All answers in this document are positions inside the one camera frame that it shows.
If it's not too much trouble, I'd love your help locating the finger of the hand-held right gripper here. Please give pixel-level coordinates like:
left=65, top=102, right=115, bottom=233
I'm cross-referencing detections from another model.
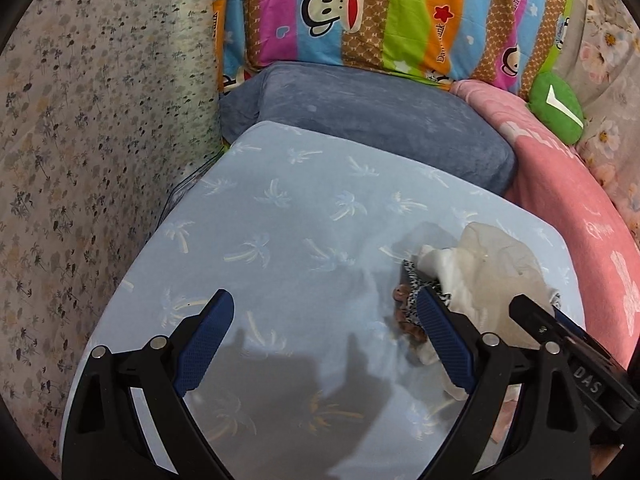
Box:
left=508, top=296, right=576, bottom=348
left=554, top=307, right=593, bottom=338

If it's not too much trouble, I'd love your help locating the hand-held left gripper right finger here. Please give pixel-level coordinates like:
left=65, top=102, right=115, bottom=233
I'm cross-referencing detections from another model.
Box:
left=415, top=287, right=596, bottom=480

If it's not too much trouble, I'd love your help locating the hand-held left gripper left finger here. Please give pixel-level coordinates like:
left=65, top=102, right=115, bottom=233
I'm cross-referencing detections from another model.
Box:
left=61, top=289, right=236, bottom=480

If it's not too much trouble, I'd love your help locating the pink dotted scrunchie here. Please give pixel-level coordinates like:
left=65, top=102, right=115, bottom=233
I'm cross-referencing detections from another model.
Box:
left=391, top=284, right=427, bottom=347

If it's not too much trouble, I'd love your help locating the white sheer scrunchie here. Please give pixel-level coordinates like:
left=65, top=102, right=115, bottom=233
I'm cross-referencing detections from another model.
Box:
left=417, top=221, right=561, bottom=401

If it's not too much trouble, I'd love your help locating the leopard print scrunchie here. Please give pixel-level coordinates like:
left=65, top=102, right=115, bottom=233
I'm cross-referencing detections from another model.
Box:
left=402, top=259, right=445, bottom=327

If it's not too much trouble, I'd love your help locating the pink blanket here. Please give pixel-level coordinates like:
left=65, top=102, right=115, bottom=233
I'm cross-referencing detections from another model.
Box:
left=452, top=80, right=640, bottom=372

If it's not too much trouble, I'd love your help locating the light blue palm print cloth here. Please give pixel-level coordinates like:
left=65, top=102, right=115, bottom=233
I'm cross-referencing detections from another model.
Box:
left=59, top=121, right=587, bottom=480

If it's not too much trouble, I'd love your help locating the green round cushion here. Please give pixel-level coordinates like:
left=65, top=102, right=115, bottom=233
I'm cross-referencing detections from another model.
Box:
left=528, top=71, right=586, bottom=144

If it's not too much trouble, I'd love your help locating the pale small-floral sheet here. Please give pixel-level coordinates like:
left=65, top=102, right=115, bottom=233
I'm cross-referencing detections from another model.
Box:
left=0, top=0, right=227, bottom=463

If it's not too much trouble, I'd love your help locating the blue-grey pillow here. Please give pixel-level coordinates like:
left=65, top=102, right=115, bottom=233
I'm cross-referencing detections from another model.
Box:
left=219, top=63, right=518, bottom=197

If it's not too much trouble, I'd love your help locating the grey flower print sheet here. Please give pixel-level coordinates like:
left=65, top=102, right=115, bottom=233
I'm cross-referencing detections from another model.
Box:
left=550, top=0, right=640, bottom=242

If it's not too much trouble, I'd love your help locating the colourful striped cartoon blanket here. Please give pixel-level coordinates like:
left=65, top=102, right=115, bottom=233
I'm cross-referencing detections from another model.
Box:
left=210, top=0, right=581, bottom=103

